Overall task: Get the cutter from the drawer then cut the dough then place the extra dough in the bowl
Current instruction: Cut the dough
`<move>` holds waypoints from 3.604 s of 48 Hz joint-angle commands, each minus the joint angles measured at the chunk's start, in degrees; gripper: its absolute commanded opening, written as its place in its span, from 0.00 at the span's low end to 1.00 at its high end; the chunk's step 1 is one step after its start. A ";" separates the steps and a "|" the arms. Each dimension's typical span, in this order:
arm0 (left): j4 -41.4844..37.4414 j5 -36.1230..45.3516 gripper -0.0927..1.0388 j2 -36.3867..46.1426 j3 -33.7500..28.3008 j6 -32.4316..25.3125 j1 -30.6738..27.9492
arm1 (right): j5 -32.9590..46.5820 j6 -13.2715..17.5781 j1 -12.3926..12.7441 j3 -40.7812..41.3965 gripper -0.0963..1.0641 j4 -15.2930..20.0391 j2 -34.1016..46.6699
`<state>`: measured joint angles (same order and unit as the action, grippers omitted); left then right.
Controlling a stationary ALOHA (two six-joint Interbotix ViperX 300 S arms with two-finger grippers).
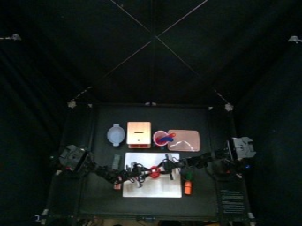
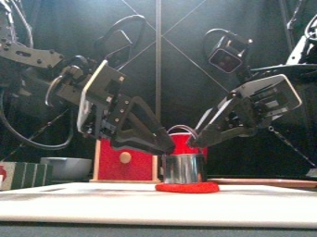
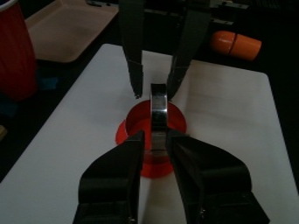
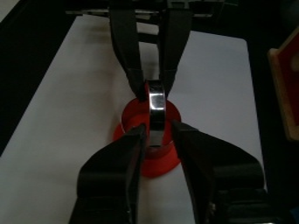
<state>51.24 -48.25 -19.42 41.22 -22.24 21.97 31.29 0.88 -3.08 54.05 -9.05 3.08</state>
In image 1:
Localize wooden drawer box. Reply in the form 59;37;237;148
126;121;153;149

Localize white cutting board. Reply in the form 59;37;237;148
122;152;185;199

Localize pale blue bowl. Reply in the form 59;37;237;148
106;123;126;147

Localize pink plastic tray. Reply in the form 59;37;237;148
166;129;202;153

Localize red play dough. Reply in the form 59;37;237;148
149;165;164;179

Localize blue plastic tool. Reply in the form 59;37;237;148
157;132;177;145

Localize grey rectangular strip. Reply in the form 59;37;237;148
113;154;122;171

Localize red plastic cup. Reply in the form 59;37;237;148
153;130;176;147

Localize orange toy carrot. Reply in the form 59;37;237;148
184;172;194;196

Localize white printed label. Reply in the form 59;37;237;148
218;188;248;215

